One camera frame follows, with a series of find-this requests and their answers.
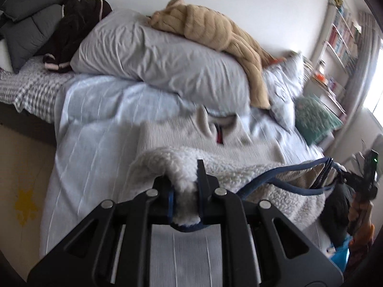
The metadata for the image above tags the white bookshelf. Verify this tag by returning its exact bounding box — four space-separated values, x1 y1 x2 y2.
302 0 364 120

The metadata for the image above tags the white patterned pillow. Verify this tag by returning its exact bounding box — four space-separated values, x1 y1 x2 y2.
263 51 306 132

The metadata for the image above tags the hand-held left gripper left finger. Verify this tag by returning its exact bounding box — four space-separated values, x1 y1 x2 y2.
28 176 175 287

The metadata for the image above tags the light blue grid duvet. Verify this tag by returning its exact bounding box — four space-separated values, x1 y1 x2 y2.
39 73 336 258

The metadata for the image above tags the tan knitted sweater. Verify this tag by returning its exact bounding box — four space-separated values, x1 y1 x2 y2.
149 0 277 110

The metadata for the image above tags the dark cloth pile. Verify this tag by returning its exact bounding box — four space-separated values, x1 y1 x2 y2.
321 182 356 247

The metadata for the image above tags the blue plastic bag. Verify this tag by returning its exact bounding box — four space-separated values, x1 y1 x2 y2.
327 235 354 273

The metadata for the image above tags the dark brown fuzzy garment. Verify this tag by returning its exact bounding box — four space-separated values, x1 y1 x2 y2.
42 0 113 74

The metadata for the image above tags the grey puffer jacket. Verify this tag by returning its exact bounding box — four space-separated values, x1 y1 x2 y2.
0 0 74 74

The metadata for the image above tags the grey checkered bed sheet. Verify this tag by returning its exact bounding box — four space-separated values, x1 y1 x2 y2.
0 56 75 124

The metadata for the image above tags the green patterned cushion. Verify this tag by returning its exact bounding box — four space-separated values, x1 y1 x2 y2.
295 94 344 146

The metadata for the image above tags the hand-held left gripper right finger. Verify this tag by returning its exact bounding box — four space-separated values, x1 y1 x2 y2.
196 159 343 287

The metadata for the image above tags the cream fleece zip jacket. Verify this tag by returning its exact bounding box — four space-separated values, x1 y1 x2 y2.
129 106 342 234

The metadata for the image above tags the yellow star floor sticker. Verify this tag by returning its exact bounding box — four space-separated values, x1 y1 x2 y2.
14 189 39 226

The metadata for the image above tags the person's right forearm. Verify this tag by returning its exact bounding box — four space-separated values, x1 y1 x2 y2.
347 191 376 248

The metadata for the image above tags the grey pillow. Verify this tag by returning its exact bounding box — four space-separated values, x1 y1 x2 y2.
70 8 251 115

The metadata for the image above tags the dark bed base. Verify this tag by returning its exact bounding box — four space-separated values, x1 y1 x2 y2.
0 101 59 148

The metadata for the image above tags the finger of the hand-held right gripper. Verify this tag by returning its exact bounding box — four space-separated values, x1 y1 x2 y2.
332 161 348 184
311 156 333 189

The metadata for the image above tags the white cloth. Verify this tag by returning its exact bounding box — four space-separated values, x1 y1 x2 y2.
0 39 15 74

